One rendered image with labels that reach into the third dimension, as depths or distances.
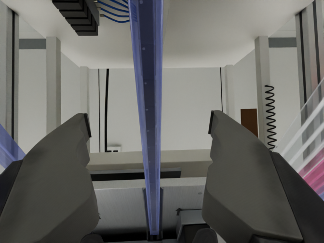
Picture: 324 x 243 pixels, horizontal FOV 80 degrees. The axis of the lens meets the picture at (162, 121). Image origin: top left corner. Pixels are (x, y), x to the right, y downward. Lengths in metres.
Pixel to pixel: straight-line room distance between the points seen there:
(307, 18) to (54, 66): 0.69
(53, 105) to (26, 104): 1.60
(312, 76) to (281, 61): 1.81
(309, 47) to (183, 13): 0.32
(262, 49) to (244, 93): 1.43
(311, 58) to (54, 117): 0.69
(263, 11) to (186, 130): 1.47
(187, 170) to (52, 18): 0.54
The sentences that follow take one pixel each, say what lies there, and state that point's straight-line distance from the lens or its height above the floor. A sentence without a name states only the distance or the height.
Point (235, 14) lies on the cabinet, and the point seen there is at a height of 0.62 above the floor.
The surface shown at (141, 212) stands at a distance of 0.29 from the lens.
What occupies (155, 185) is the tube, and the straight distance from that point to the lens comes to 0.19.
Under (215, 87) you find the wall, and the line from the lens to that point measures 2.04.
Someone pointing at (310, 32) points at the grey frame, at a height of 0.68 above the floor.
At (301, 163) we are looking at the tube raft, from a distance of 0.21.
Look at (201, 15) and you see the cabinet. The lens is 0.57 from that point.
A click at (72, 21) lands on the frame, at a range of 0.48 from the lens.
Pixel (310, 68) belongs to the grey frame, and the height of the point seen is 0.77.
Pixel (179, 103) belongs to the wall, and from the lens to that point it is 1.93.
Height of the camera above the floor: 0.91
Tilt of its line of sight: 3 degrees down
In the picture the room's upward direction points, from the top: 178 degrees clockwise
